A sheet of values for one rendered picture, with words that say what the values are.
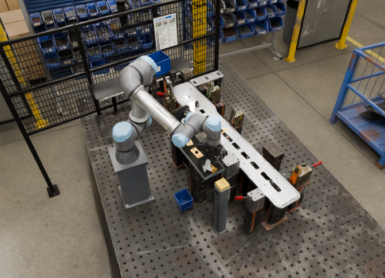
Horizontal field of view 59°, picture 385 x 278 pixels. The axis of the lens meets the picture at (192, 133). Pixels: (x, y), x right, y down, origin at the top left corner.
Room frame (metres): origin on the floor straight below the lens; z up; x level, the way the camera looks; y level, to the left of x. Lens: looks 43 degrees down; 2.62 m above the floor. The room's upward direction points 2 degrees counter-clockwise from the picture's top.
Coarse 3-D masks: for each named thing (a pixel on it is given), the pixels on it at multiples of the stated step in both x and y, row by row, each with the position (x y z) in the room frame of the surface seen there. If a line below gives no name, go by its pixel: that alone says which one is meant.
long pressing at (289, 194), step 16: (176, 96) 2.17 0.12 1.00; (192, 96) 2.16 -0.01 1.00; (208, 112) 1.96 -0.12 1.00; (224, 144) 1.61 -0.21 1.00; (240, 144) 1.61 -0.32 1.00; (240, 160) 1.46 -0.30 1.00; (256, 160) 1.46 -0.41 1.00; (256, 176) 1.33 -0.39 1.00; (272, 176) 1.33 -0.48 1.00; (272, 192) 1.21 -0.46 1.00; (288, 192) 1.20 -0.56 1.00
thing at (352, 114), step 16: (368, 48) 2.96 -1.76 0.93; (352, 64) 2.89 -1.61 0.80; (352, 80) 2.94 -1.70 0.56; (368, 80) 3.04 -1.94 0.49; (384, 96) 2.85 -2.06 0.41; (336, 112) 2.88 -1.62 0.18; (352, 112) 2.89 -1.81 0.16; (368, 112) 2.84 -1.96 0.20; (384, 112) 2.41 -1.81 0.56; (352, 128) 2.63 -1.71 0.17; (368, 128) 2.62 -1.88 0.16; (384, 128) 2.61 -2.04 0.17; (368, 144) 2.40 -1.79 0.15; (384, 144) 2.38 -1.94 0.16; (384, 160) 2.19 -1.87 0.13
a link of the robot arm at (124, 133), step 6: (114, 126) 1.47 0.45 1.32; (120, 126) 1.46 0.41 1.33; (126, 126) 1.46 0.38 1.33; (132, 126) 1.48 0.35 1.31; (114, 132) 1.42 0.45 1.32; (120, 132) 1.41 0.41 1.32; (126, 132) 1.41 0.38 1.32; (132, 132) 1.44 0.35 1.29; (138, 132) 1.47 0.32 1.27; (114, 138) 1.41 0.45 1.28; (120, 138) 1.39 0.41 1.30; (126, 138) 1.39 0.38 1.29; (132, 138) 1.42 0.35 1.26; (120, 144) 1.39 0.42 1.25; (126, 144) 1.39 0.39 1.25; (132, 144) 1.42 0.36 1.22; (120, 150) 1.39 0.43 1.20; (126, 150) 1.39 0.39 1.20
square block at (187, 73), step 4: (184, 68) 2.48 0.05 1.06; (188, 68) 2.48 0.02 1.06; (180, 72) 2.46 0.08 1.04; (184, 72) 2.43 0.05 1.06; (188, 72) 2.43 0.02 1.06; (180, 76) 2.47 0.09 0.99; (184, 76) 2.41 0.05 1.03; (188, 76) 2.42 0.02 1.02; (184, 80) 2.41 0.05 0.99; (188, 80) 2.43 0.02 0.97
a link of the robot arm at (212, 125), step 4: (212, 116) 1.28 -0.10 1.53; (216, 116) 1.28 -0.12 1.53; (208, 120) 1.25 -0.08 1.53; (212, 120) 1.25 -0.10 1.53; (216, 120) 1.25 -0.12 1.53; (220, 120) 1.25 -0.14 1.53; (204, 124) 1.26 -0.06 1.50; (208, 124) 1.24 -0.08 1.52; (212, 124) 1.23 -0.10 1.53; (216, 124) 1.23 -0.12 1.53; (220, 124) 1.24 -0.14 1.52; (204, 128) 1.25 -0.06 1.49; (208, 128) 1.24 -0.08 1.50; (212, 128) 1.22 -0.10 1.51; (216, 128) 1.22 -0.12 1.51; (220, 128) 1.24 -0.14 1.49; (208, 132) 1.23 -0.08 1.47; (212, 132) 1.22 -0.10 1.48; (216, 132) 1.22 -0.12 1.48; (220, 132) 1.24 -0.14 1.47; (208, 136) 1.24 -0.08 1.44; (212, 136) 1.22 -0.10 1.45; (216, 136) 1.22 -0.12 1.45; (220, 136) 1.24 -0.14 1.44; (212, 140) 1.22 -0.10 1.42
